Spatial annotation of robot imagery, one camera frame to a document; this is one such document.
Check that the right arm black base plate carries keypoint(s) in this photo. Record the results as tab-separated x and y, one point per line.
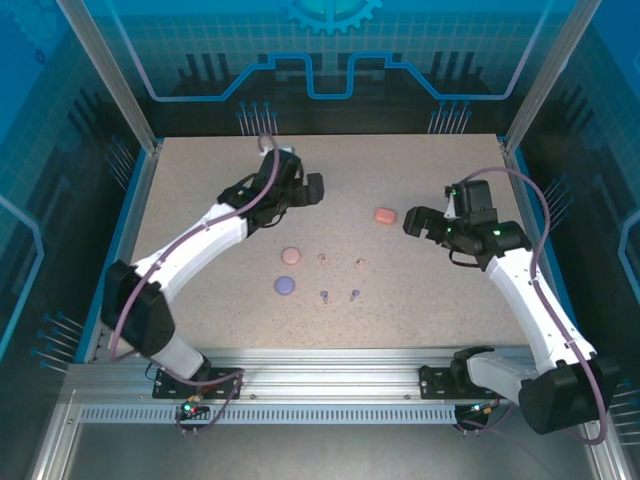
435	385

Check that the small led circuit board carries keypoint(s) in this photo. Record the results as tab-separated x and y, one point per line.
190	407
482	409

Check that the purple round charging case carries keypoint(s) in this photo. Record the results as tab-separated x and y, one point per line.
285	285

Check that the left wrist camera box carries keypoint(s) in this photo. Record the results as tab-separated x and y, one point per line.
286	149

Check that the purple earbud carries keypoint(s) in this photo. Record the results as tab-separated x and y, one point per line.
354	294
324	295

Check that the left aluminium side rail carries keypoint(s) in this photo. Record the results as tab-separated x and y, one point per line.
137	210

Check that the pink round charging case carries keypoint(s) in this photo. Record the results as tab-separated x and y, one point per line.
291	256

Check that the aluminium frame post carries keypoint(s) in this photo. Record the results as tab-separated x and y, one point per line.
115	75
549	75

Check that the aluminium mounting rail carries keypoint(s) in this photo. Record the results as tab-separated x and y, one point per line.
325	370

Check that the right aluminium side rail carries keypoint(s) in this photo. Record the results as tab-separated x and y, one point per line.
531	210

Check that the left aluminium frame post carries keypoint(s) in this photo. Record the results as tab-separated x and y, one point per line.
115	75

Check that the left small LED circuit board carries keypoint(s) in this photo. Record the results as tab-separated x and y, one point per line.
190	407

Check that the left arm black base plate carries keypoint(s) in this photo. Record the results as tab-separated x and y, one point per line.
220	393

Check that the aluminium side rail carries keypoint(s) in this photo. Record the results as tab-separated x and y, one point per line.
137	210
531	210

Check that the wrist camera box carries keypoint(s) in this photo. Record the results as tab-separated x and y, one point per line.
286	149
452	205

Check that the pink earbud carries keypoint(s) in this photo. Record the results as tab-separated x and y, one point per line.
359	262
323	258

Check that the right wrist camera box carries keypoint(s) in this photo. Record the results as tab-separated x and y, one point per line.
452	205

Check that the right aluminium frame post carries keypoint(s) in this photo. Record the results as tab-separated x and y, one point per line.
549	75

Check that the right small LED circuit board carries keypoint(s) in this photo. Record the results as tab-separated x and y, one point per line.
482	409

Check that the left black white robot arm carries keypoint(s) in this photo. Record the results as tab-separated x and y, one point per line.
190	250

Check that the coral rectangular charging case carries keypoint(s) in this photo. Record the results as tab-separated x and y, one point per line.
385	215

